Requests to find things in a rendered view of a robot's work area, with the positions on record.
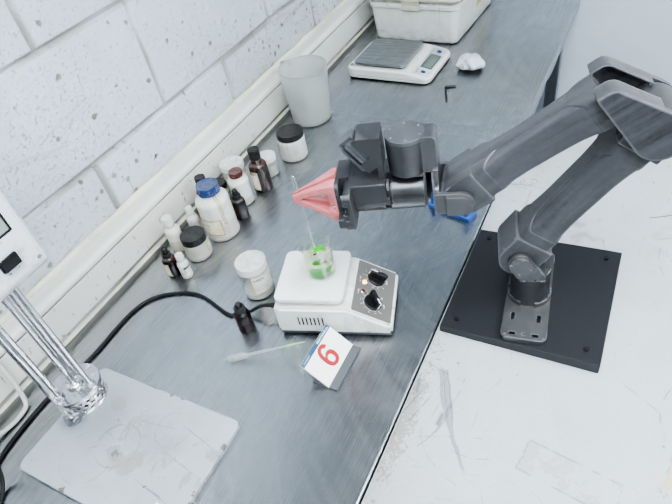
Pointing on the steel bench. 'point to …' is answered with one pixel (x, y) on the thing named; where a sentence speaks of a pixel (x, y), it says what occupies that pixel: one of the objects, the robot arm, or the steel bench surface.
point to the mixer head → (16, 249)
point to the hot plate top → (310, 292)
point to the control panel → (375, 290)
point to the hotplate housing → (333, 314)
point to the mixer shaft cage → (78, 390)
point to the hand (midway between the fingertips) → (298, 197)
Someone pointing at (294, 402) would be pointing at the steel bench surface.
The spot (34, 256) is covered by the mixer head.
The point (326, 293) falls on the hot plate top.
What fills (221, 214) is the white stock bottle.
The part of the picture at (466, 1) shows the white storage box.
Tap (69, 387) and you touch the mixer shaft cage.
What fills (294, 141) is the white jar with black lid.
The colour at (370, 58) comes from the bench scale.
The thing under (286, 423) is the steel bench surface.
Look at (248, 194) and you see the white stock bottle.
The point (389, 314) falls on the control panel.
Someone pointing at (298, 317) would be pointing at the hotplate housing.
